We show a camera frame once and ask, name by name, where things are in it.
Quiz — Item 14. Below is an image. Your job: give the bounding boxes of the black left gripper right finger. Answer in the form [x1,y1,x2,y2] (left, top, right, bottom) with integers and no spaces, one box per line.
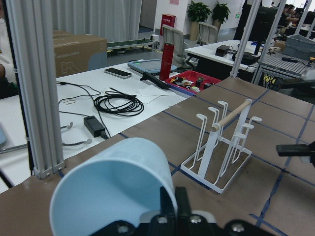
[175,186,191,219]

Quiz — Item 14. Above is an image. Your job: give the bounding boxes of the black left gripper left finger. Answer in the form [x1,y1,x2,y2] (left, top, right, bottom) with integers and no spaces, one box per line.
[159,187,175,221]

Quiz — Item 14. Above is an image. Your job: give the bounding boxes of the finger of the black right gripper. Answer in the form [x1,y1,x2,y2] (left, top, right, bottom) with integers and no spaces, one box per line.
[276,142,315,162]

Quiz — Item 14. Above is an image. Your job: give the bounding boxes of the light blue cup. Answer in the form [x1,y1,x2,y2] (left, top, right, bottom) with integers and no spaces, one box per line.
[49,138,178,236]

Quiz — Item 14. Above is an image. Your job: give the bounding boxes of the black power adapter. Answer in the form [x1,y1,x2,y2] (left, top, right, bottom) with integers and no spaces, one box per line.
[83,116,110,140]

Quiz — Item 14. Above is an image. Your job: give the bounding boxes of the red parts tray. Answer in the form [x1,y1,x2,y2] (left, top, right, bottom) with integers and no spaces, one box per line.
[164,70,220,95]

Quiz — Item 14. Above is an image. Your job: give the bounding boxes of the blue teach pendant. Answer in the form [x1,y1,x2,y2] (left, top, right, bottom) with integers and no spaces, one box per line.
[127,59,178,74]

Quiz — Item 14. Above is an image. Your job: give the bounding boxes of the black smartphone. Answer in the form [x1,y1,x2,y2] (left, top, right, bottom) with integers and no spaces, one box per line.
[104,67,132,79]

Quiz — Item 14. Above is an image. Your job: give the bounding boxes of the red thermos bottle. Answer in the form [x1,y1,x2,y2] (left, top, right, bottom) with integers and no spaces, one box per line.
[159,43,174,81]

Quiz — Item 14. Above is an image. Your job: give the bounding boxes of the cardboard box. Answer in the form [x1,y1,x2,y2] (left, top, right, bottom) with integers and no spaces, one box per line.
[53,34,107,77]

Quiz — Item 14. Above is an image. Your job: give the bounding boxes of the white wire cup rack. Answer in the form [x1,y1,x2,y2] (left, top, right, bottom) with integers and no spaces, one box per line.
[181,99,262,194]

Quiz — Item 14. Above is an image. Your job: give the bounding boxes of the coiled black cable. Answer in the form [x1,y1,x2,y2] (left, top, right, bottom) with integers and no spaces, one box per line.
[94,86,145,116]

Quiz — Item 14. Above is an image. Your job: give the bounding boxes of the aluminium frame post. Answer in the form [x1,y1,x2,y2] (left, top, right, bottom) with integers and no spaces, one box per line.
[6,0,64,179]

